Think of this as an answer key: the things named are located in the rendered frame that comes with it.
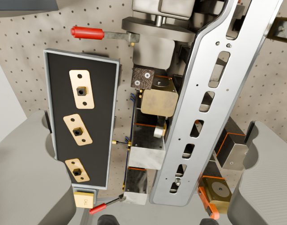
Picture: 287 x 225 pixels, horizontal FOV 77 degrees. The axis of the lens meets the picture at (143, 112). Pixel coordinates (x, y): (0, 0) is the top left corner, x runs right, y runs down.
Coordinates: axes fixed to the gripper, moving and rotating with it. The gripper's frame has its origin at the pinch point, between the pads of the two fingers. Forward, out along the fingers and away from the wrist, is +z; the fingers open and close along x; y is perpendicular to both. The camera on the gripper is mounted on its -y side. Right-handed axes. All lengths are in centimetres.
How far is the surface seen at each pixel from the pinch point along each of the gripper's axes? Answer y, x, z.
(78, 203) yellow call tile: 47, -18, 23
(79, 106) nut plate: 12.6, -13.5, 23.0
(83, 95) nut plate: 9.7, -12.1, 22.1
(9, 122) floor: 99, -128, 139
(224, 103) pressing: 18, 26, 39
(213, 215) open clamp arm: 60, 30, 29
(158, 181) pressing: 55, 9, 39
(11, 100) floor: 74, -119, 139
